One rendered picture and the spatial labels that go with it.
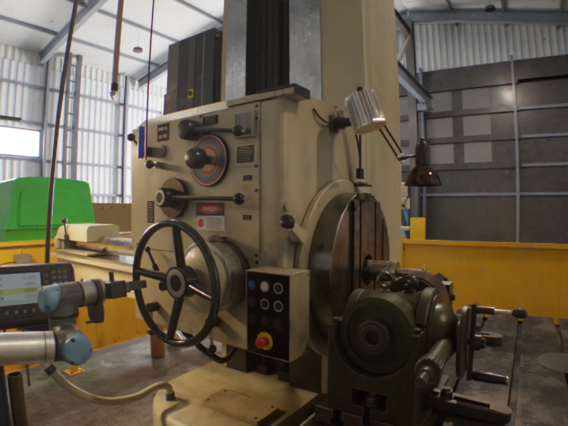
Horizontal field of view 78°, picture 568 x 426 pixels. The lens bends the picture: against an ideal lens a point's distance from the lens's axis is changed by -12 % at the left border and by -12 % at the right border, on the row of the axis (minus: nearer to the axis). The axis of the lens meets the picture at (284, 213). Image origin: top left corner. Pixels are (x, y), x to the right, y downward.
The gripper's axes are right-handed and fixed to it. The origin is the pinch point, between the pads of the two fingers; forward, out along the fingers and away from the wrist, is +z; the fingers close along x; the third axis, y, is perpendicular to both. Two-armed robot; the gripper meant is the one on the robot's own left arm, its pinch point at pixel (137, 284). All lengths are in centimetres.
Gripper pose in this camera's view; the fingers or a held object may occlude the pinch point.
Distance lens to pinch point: 130.8
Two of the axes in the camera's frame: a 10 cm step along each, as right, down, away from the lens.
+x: -8.2, 1.3, 5.5
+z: 5.6, -0.1, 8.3
